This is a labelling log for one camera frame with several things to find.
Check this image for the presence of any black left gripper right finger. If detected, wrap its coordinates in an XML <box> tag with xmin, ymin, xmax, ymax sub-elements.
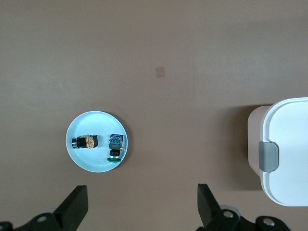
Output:
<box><xmin>196</xmin><ymin>183</ymin><xmax>292</xmax><ymax>231</ymax></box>

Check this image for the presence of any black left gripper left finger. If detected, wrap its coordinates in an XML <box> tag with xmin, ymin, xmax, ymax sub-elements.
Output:
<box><xmin>0</xmin><ymin>184</ymin><xmax>89</xmax><ymax>231</ymax></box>

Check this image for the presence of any orange push-button switch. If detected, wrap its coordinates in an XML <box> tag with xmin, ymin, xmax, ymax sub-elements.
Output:
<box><xmin>71</xmin><ymin>135</ymin><xmax>99</xmax><ymax>150</ymax></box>

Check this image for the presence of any light blue round plate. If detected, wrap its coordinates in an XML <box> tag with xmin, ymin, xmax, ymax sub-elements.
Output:
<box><xmin>65</xmin><ymin>111</ymin><xmax>132</xmax><ymax>173</ymax></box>

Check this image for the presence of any white lidded lunch box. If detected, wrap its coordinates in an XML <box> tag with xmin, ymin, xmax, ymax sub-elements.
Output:
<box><xmin>247</xmin><ymin>97</ymin><xmax>308</xmax><ymax>207</ymax></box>

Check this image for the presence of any brown tape patch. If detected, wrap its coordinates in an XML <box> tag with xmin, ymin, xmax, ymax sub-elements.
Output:
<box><xmin>155</xmin><ymin>66</ymin><xmax>167</xmax><ymax>79</ymax></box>

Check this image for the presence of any green push-button switch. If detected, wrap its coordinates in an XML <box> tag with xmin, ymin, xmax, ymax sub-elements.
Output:
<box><xmin>106</xmin><ymin>133</ymin><xmax>126</xmax><ymax>163</ymax></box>

